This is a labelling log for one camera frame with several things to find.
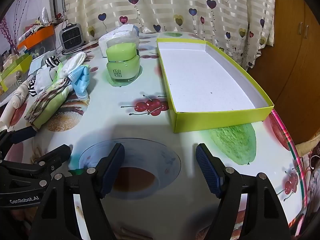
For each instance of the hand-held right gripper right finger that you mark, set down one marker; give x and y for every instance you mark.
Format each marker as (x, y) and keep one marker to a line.
(207, 172)

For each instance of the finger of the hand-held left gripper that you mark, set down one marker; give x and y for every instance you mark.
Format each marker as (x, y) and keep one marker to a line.
(22, 133)
(55, 155)

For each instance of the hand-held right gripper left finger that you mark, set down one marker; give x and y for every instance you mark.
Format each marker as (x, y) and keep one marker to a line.
(113, 172)

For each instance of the green plastic cups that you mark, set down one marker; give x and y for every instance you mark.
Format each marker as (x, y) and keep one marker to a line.
(50, 97)

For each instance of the pale grey sock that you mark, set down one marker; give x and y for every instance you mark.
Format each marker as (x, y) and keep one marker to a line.
(43, 80)

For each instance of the white printed fabric piece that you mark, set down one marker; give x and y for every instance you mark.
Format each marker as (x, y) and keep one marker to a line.
(67, 72)

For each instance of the blue face mask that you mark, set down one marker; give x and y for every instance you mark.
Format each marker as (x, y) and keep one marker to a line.
(81, 80)

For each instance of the yellow-green cardboard box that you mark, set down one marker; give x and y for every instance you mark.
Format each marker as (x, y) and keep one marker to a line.
(205, 80)

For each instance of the grey zigzag box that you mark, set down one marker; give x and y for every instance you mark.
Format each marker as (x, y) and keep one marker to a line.
(12, 87)

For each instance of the fruit printed tablecloth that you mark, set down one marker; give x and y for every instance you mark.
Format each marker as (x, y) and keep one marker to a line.
(140, 130)

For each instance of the green cardboard box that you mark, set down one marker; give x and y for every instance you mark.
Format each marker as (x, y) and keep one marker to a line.
(15, 67)

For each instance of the orange box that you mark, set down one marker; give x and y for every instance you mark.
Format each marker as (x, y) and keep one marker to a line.
(37, 36)

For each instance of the printed blanket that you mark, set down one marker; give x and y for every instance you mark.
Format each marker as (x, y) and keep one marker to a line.
(312, 170)

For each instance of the green glass jar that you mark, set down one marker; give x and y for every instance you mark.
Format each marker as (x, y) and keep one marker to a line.
(122, 67)

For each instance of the small grey heater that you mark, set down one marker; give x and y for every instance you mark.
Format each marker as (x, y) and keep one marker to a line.
(71, 36)

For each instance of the pile of assorted small items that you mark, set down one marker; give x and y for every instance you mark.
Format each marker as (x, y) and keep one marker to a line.
(45, 15)

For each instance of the wooden cabinet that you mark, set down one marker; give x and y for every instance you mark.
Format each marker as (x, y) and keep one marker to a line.
(287, 67)

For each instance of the white tissue pack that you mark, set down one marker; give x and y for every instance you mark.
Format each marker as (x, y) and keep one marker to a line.
(120, 33)

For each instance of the heart printed curtain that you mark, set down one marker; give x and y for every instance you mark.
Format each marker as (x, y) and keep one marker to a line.
(175, 0)

